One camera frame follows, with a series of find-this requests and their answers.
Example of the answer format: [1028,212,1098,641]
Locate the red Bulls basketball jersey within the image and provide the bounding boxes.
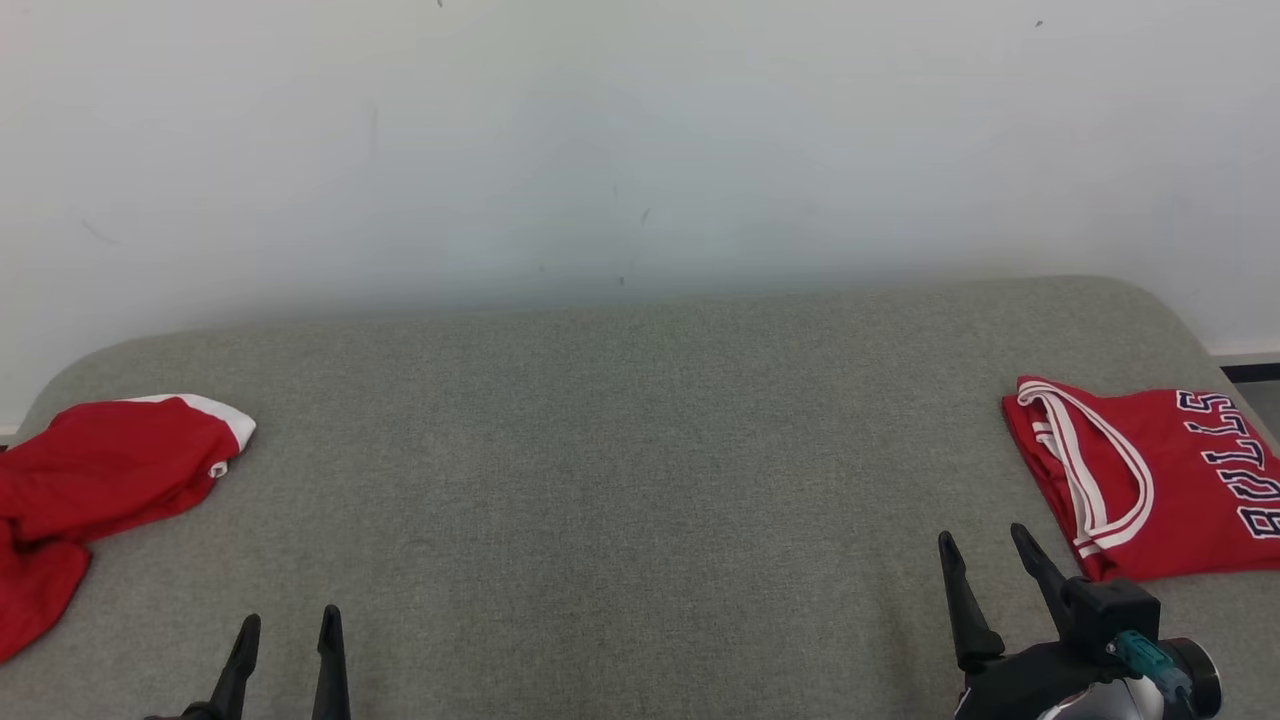
[1001,375,1280,584]

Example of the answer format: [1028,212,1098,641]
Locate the grey fabric sofa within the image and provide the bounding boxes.
[0,275,1280,720]

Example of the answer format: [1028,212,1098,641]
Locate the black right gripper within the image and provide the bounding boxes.
[937,521,1123,720]

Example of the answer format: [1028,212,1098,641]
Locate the red basketball shorts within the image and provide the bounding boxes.
[0,393,257,664]

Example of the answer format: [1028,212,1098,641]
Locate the black cable with teal connector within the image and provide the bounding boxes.
[1114,629,1193,703]

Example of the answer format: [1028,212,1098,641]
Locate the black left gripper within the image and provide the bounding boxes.
[145,604,352,720]

